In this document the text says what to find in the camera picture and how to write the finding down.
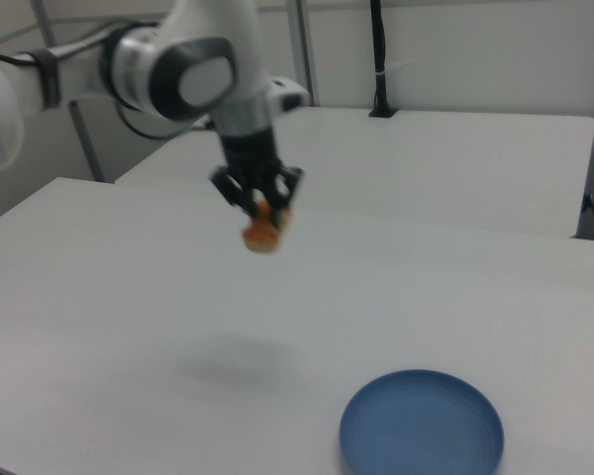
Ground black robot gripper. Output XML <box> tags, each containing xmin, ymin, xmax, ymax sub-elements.
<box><xmin>209</xmin><ymin>124</ymin><xmax>307</xmax><ymax>233</ymax></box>

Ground orange glazed bread loaf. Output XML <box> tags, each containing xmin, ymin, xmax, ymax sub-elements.
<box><xmin>241</xmin><ymin>199</ymin><xmax>294</xmax><ymax>255</ymax></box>

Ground round blue plate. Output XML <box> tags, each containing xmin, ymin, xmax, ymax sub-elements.
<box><xmin>338</xmin><ymin>368</ymin><xmax>506</xmax><ymax>475</ymax></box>

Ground grey partition frame post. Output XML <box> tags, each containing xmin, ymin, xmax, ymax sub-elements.
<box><xmin>28</xmin><ymin>0</ymin><xmax>106</xmax><ymax>183</ymax></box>
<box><xmin>289</xmin><ymin>0</ymin><xmax>322</xmax><ymax>108</ymax></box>

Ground black camera stand pole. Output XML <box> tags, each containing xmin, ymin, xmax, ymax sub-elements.
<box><xmin>367</xmin><ymin>0</ymin><xmax>401</xmax><ymax>119</ymax></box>

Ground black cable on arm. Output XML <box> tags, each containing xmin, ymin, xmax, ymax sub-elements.
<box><xmin>0</xmin><ymin>19</ymin><xmax>169</xmax><ymax>68</ymax></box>

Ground black cable at table edge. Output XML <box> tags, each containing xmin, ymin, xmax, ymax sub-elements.
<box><xmin>580</xmin><ymin>191</ymin><xmax>594</xmax><ymax>241</ymax></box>

